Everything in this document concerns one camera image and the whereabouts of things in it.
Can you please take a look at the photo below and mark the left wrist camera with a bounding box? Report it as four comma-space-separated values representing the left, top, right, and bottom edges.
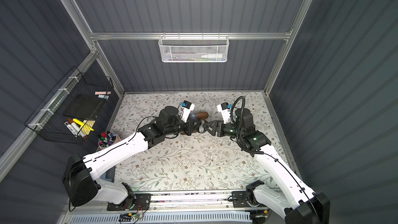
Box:
181, 101, 195, 123

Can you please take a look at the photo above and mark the white wire mesh basket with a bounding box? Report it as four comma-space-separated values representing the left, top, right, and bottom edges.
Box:
158, 36, 230, 63

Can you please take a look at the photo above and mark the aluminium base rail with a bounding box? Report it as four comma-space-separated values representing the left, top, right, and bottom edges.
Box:
63, 188, 318, 215

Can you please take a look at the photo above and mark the yellow highlighter marker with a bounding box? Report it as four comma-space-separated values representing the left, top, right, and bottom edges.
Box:
73, 118, 95, 132

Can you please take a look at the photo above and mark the wooden T-bar watch stand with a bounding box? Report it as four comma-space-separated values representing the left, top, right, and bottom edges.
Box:
193, 112, 209, 134

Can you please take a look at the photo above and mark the white tube in basket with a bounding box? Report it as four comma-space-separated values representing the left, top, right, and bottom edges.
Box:
201, 54, 223, 60

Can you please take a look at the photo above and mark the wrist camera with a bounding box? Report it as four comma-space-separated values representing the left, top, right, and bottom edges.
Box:
181, 101, 195, 123
217, 102, 232, 124

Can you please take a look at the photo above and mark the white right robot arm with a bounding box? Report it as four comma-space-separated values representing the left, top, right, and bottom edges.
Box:
203, 96, 331, 224

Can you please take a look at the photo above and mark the black wire wall basket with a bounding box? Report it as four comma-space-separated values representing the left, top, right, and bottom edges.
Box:
25, 69, 119, 144

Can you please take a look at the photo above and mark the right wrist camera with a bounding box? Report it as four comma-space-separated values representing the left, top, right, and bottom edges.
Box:
217, 102, 232, 124

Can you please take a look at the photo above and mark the white marker in basket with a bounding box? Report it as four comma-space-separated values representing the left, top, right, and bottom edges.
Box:
64, 121, 78, 136

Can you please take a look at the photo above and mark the pink cup with markers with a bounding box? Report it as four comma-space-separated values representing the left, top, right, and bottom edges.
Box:
97, 131, 118, 150

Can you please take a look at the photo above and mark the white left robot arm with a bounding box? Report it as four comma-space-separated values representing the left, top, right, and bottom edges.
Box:
62, 106, 208, 211

